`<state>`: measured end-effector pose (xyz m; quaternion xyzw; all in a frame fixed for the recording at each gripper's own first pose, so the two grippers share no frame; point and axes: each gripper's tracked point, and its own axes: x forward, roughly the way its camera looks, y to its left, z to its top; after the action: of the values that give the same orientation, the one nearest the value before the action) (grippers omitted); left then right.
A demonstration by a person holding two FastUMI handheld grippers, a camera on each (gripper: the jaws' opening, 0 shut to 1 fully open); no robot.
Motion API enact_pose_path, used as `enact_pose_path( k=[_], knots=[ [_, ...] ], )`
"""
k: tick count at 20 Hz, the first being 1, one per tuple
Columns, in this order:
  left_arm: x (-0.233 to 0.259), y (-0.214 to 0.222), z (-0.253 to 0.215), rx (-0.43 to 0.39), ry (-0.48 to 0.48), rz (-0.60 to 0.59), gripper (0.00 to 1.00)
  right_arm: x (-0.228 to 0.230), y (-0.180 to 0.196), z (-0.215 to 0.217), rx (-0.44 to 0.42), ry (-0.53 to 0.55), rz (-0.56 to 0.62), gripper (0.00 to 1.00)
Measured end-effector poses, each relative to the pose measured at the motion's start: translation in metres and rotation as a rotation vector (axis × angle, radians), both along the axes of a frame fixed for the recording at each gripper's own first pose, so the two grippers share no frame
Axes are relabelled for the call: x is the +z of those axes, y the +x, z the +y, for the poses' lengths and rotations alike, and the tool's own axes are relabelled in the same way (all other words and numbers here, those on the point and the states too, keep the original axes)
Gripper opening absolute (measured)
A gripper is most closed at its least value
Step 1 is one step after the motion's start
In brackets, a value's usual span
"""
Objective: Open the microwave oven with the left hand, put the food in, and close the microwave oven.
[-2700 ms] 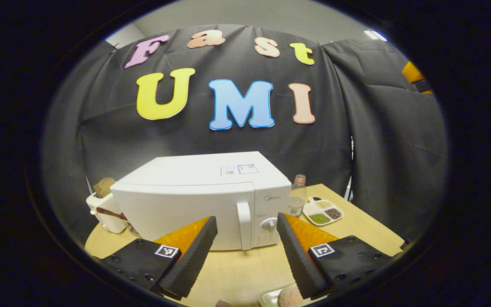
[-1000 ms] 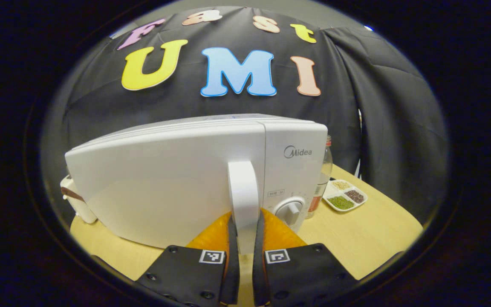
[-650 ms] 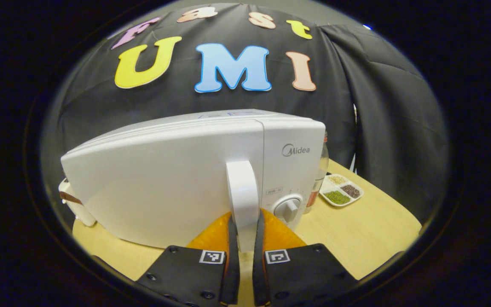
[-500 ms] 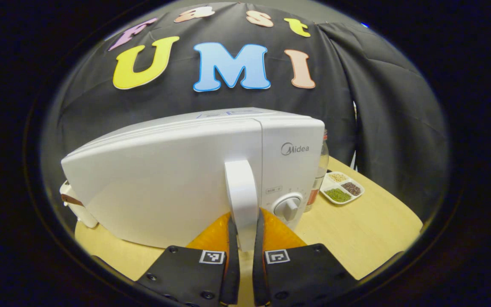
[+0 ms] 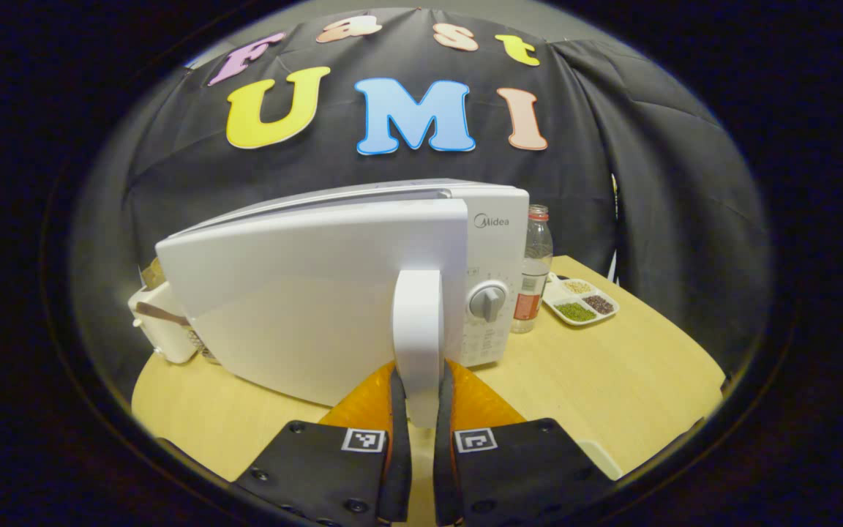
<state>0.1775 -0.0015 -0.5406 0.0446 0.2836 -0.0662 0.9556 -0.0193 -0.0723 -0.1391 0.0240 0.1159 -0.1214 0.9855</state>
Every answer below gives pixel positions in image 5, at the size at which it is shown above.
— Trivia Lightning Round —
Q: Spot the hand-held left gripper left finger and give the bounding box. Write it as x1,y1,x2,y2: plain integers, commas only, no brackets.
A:
231,362,413,527

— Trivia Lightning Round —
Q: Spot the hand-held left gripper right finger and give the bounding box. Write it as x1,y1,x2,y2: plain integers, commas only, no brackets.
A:
432,359,616,527

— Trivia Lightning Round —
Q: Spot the white microwave oven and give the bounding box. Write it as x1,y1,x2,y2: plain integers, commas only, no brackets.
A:
154,179,531,429

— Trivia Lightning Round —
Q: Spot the clear plastic bottle red label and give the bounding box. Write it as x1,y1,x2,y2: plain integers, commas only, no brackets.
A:
511,205,554,334

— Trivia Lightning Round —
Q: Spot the white divided dish with grains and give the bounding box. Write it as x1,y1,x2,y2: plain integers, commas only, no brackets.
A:
542,274,620,326

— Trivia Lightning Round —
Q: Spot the white toaster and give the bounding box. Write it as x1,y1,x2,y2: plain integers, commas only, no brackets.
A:
127,282,199,365

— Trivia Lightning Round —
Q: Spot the brown utensil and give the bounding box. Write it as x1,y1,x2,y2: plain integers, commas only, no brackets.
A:
134,302,192,327

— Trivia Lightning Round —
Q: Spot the black backdrop cloth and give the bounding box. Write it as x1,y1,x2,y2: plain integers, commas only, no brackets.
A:
70,7,770,381

